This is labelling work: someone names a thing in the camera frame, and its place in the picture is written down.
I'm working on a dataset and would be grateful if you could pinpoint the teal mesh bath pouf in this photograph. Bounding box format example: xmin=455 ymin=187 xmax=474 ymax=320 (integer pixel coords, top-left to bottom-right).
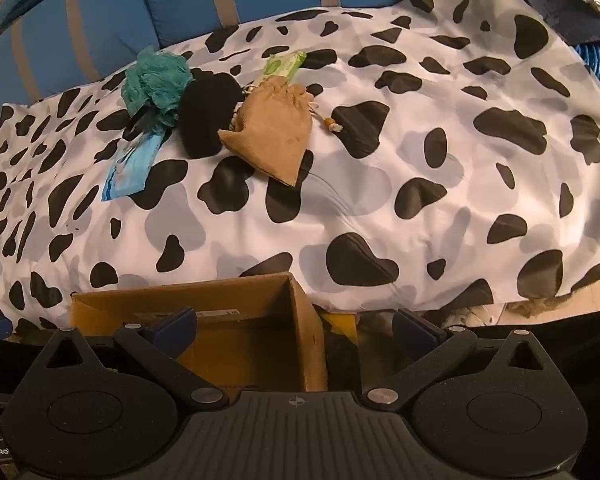
xmin=121 ymin=46 xmax=196 ymax=128

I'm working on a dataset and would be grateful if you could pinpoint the cow-print blanket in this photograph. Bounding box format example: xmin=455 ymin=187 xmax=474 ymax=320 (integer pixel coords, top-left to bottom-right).
xmin=0 ymin=0 xmax=600 ymax=336

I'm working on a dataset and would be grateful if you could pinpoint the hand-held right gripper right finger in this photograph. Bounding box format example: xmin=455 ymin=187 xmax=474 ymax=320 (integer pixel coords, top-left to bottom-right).
xmin=362 ymin=308 xmax=563 ymax=407

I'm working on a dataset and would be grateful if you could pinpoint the tan drawstring pouch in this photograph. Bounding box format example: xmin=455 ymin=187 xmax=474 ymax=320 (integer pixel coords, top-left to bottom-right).
xmin=217 ymin=80 xmax=342 ymax=187

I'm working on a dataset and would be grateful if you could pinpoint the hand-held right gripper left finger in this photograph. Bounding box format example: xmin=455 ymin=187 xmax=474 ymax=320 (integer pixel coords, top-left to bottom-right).
xmin=32 ymin=308 xmax=230 ymax=407

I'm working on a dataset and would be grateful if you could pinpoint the black soft pouch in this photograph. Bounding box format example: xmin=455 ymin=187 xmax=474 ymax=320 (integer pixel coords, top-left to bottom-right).
xmin=180 ymin=72 xmax=241 ymax=158

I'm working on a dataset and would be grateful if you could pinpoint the light blue plastic packet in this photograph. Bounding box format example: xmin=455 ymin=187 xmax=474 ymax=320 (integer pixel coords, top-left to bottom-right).
xmin=101 ymin=127 xmax=168 ymax=202

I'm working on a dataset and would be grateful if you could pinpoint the brown cardboard box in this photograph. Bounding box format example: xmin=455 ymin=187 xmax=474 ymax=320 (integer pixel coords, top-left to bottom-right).
xmin=70 ymin=272 xmax=328 ymax=393

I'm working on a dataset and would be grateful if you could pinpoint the blue coiled hose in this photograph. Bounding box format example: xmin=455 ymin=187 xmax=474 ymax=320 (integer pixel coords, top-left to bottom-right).
xmin=575 ymin=40 xmax=600 ymax=111

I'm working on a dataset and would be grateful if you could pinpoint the green tissue packet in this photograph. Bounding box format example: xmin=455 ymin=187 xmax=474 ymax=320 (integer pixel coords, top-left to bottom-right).
xmin=260 ymin=50 xmax=308 ymax=83

